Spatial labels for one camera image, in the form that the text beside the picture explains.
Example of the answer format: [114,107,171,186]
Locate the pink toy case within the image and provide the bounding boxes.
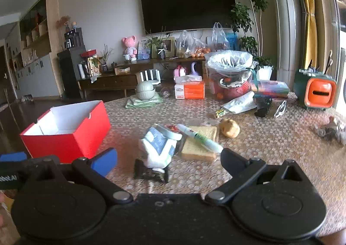
[173,66,187,81]

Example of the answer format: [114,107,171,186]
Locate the vase with dry stems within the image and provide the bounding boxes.
[100,43,114,73]

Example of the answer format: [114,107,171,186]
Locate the black television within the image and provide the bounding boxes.
[140,0,236,35]

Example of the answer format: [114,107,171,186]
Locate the pink plush doll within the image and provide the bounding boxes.
[121,35,138,62]

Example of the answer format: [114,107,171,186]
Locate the grey curtain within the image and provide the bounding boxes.
[268,0,304,90]

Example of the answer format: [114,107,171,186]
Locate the small potted plant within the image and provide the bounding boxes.
[143,27,174,60]

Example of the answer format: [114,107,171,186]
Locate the blue box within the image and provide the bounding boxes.
[226,32,240,51]

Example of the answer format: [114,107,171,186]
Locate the black snack packet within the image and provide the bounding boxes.
[134,159,169,183]

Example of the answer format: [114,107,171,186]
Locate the clear plastic bag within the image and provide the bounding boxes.
[175,30,194,59]

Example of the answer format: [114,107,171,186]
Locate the black coffee machine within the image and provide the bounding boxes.
[64,28,83,50]

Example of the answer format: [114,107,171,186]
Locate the tall potted plant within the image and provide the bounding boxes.
[230,0,274,81]

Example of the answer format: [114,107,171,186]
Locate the plastic bag with dark contents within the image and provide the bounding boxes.
[211,22,230,51]

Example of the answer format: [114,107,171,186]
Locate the black tall cabinet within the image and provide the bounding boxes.
[56,49,87,98]

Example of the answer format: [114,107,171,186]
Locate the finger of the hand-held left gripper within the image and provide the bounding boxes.
[0,163,22,190]
[0,152,27,165]

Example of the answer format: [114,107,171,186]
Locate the floral gift bag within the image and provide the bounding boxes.
[87,55,102,77]

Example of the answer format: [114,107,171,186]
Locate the green orange utensil holder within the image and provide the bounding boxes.
[294,68,337,110]

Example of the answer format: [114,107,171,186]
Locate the wooden television cabinet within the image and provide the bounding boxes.
[77,55,207,99]

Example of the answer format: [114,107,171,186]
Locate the blue white packet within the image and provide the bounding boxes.
[139,124,183,168]

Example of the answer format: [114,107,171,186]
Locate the folded green towel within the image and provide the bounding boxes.
[126,91,164,109]

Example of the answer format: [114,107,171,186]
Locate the wooden wall shelf unit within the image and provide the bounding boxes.
[18,0,59,59]

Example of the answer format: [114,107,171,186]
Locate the wooden photo frame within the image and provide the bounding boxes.
[151,37,176,59]

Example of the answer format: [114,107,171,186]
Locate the pink flower vase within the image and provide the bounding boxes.
[56,15,71,34]

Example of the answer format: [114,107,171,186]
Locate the red white tube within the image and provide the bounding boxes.
[162,125,182,135]

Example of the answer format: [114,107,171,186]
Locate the white green marker pen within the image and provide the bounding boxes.
[177,124,224,153]

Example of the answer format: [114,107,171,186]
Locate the stack of colourful books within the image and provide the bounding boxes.
[251,80,291,99]

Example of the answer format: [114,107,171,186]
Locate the white crumpled paper napkin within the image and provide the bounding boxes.
[220,91,257,115]

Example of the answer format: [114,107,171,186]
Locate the blue picture card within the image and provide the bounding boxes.
[138,41,152,60]

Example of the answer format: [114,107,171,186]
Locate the key bunch with charms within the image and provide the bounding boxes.
[314,116,346,146]

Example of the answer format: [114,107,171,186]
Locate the beige squishy toy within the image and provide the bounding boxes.
[218,118,240,138]

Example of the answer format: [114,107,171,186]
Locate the plastic bag of oranges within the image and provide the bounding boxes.
[192,38,210,58]

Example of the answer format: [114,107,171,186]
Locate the purple swan toy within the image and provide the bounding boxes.
[189,61,202,76]

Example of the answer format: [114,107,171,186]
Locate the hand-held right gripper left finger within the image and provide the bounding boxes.
[20,148,133,206]

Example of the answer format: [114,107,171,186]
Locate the yellow curtain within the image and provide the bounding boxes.
[296,0,318,69]

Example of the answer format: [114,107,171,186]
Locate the white sunglasses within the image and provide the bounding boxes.
[274,100,288,118]

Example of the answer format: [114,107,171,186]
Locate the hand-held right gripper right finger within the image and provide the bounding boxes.
[205,148,311,206]

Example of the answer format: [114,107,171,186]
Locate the white router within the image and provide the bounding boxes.
[136,69,161,85]

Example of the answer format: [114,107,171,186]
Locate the orange tissue box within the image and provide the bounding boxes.
[174,74,205,99]

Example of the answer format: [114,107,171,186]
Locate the red cardboard box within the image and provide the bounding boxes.
[20,100,112,164]

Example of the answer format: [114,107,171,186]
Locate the clear bag of fruit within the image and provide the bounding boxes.
[205,50,256,101]

